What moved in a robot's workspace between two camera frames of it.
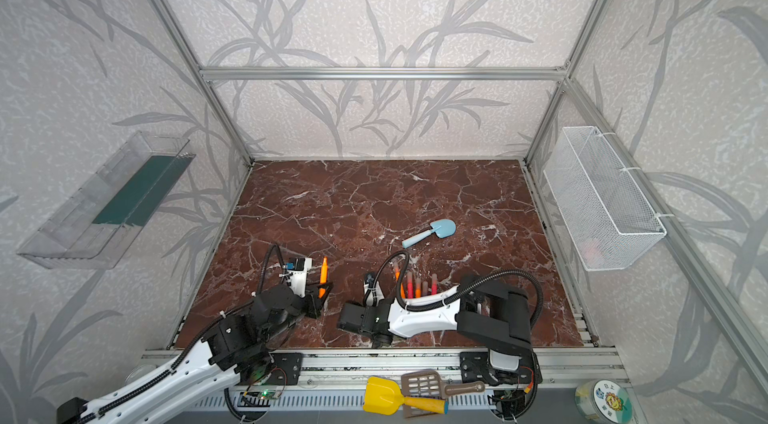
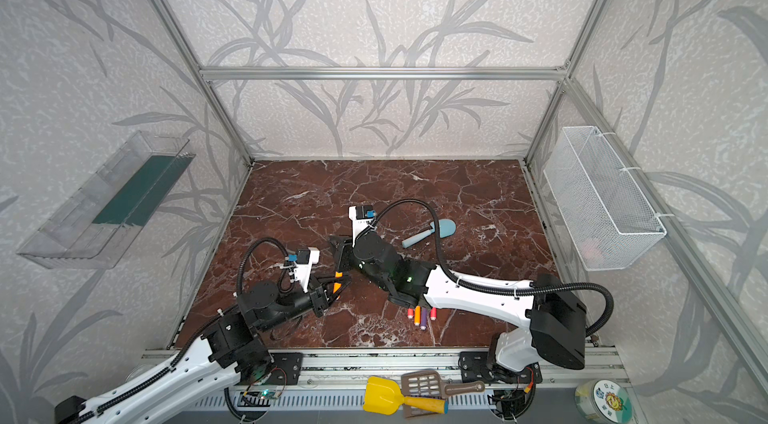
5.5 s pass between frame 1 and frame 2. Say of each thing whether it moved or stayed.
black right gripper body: moved
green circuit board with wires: stayed
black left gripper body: stayed
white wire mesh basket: stayed
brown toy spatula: stayed
